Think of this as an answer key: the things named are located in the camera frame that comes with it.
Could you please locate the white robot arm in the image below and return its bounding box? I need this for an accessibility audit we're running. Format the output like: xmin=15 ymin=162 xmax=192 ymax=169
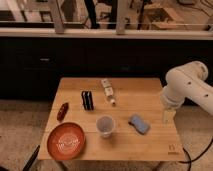
xmin=160 ymin=61 xmax=213 ymax=123

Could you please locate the white plastic bottle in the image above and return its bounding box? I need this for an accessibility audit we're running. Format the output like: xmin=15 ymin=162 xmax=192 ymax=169
xmin=101 ymin=79 xmax=116 ymax=106

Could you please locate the orange red bowl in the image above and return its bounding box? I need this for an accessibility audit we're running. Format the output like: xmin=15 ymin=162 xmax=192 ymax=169
xmin=47 ymin=122 xmax=86 ymax=161

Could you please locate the wooden table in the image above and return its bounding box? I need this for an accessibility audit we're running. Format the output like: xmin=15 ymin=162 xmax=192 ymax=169
xmin=38 ymin=77 xmax=184 ymax=161

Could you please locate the blue sponge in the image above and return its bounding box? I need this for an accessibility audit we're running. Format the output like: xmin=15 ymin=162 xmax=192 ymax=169
xmin=128 ymin=115 xmax=150 ymax=135

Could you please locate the clear plastic cup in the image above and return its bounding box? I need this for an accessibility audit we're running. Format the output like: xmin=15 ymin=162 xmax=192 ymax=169
xmin=96 ymin=116 xmax=115 ymax=138

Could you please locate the black cable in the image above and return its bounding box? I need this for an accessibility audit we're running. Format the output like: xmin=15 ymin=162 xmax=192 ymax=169
xmin=179 ymin=136 xmax=213 ymax=171

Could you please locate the dark red sausage toy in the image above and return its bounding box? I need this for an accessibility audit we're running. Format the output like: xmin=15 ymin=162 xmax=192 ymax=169
xmin=57 ymin=103 xmax=69 ymax=121

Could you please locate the black chair leg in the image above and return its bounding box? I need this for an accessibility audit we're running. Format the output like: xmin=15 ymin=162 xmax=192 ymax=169
xmin=22 ymin=145 xmax=40 ymax=171

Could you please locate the black whiteboard eraser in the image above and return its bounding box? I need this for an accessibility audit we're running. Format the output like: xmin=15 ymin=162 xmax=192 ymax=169
xmin=81 ymin=91 xmax=94 ymax=110

